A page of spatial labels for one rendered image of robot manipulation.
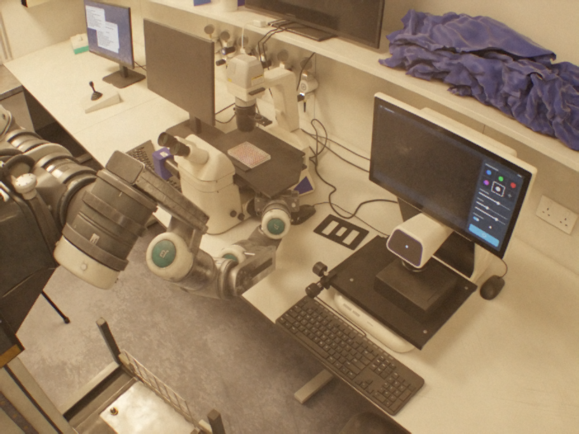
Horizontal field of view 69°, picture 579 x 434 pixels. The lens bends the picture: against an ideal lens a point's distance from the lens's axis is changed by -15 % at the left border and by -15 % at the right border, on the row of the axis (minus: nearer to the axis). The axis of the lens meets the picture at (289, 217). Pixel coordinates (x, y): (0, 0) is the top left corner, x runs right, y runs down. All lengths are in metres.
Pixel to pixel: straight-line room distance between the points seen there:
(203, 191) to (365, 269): 0.55
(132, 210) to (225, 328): 1.61
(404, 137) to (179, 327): 1.54
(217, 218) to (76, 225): 0.88
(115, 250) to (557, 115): 1.10
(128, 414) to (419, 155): 1.30
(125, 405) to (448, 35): 1.66
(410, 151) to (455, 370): 0.60
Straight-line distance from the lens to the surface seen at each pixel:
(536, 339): 1.54
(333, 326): 1.38
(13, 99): 3.39
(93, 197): 0.79
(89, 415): 1.87
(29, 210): 0.84
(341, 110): 2.09
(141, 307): 2.50
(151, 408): 1.79
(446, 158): 1.16
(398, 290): 1.29
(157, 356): 2.30
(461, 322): 1.48
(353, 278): 1.39
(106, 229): 0.78
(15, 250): 0.90
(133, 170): 0.79
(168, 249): 0.98
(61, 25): 4.02
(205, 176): 1.52
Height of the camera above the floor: 1.87
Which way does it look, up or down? 41 degrees down
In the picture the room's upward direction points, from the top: straight up
